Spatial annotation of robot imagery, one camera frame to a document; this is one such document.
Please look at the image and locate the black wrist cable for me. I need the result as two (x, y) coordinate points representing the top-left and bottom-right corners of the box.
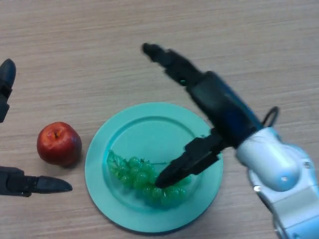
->
(261, 106), (280, 129)

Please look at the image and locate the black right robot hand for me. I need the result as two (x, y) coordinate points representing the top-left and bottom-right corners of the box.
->
(142, 42), (264, 189)

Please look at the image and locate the green grape bunch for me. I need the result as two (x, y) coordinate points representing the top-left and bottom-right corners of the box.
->
(107, 150), (192, 207)

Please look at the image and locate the red apple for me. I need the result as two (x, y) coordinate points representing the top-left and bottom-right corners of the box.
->
(36, 121), (82, 167)

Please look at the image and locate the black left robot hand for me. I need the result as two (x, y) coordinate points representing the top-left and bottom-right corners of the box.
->
(0, 59), (73, 197)

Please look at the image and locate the teal round plate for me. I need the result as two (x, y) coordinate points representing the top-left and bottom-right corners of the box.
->
(84, 102), (224, 234)

